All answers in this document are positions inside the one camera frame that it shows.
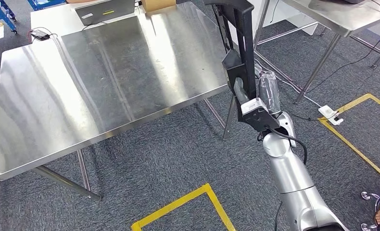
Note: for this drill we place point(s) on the yellow floor tape square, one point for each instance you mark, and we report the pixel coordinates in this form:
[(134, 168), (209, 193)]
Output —
[(352, 147), (177, 203)]

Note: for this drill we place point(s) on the stainless steel workbench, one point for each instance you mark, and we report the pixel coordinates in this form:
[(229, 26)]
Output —
[(97, 79)]

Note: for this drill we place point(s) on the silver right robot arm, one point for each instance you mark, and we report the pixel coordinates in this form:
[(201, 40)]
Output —
[(288, 178)]

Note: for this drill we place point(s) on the blue metal shelf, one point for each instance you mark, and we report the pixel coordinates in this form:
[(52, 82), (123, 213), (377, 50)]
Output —
[(43, 3), (7, 18)]

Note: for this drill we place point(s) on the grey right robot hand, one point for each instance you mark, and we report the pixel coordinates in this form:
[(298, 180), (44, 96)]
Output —
[(269, 92)]

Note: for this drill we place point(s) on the black plastic frame part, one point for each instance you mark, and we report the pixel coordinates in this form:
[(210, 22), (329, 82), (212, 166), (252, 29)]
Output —
[(249, 47)]

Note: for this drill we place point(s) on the white panel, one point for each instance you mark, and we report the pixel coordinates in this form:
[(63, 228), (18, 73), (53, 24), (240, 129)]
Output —
[(282, 12)]

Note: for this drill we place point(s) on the white table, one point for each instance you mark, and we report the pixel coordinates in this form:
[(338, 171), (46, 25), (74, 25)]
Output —
[(56, 19)]

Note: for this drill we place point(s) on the chrome stool with casters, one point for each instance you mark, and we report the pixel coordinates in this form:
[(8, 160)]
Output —
[(368, 195)]

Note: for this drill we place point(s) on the steel frame table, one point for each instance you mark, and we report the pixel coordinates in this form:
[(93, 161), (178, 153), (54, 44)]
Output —
[(336, 19)]

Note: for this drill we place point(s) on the cardboard box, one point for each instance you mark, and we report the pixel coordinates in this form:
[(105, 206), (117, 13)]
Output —
[(158, 4)]

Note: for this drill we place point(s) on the white power strip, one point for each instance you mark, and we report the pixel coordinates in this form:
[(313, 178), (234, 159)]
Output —
[(328, 112)]

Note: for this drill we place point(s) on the grey laptop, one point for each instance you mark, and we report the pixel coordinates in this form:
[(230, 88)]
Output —
[(107, 11)]

